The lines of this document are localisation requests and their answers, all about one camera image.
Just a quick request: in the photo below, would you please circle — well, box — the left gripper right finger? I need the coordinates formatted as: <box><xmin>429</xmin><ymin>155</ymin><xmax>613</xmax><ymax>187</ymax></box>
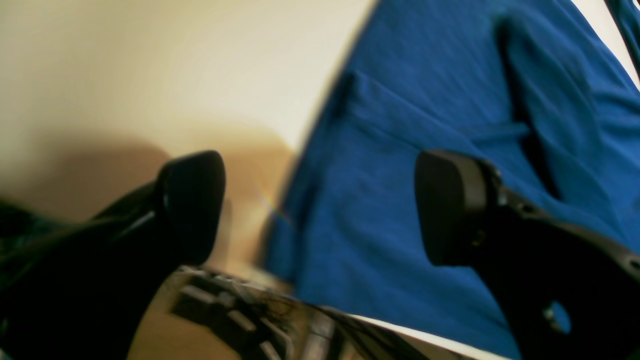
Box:
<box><xmin>414</xmin><ymin>150</ymin><xmax>640</xmax><ymax>360</ymax></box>

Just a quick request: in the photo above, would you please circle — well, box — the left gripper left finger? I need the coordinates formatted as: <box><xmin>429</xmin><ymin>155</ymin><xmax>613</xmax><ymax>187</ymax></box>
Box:
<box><xmin>1</xmin><ymin>150</ymin><xmax>226</xmax><ymax>360</ymax></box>

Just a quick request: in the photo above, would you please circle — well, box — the dark blue t-shirt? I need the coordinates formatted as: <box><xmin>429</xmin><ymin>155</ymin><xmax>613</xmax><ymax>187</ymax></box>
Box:
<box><xmin>264</xmin><ymin>0</ymin><xmax>639</xmax><ymax>360</ymax></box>

